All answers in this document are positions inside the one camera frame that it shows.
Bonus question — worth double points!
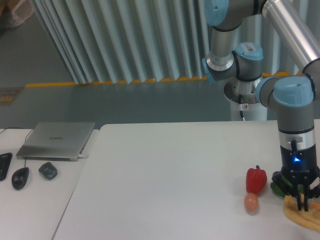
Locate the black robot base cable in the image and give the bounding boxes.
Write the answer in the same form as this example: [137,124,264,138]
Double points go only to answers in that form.
[237,93,246,122]

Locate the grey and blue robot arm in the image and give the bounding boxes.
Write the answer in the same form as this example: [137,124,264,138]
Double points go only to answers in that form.
[202,0,320,211]

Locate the dark grey small tray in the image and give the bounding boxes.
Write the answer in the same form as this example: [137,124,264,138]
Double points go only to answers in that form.
[38,162,58,180]

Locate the black mouse cable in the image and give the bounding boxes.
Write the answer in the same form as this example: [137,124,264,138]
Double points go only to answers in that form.
[0,127,36,169]

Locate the black keyboard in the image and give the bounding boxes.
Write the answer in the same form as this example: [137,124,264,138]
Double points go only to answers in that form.
[0,152,13,181]

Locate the corrugated folding partition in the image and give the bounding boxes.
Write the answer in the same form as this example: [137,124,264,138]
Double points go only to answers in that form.
[29,0,320,86]

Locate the brown egg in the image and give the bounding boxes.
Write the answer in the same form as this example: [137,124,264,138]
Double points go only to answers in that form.
[244,193,259,212]

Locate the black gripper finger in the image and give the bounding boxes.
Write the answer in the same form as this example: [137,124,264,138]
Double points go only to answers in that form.
[292,175,301,211]
[303,176,310,212]

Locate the red bell pepper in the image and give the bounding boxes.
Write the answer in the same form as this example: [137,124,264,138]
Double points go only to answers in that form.
[245,165,267,195]

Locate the silver closed laptop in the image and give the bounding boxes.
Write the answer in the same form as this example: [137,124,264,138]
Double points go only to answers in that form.
[16,122,95,162]

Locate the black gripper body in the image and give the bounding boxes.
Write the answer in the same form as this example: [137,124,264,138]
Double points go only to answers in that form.
[271,146,320,199]

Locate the black computer mouse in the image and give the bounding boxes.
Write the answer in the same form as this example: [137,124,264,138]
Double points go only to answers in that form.
[11,167,30,190]

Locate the green bell pepper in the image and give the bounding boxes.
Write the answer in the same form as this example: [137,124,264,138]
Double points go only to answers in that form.
[270,176,304,198]

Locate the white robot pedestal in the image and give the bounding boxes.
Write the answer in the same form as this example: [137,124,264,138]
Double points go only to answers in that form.
[224,76,267,121]

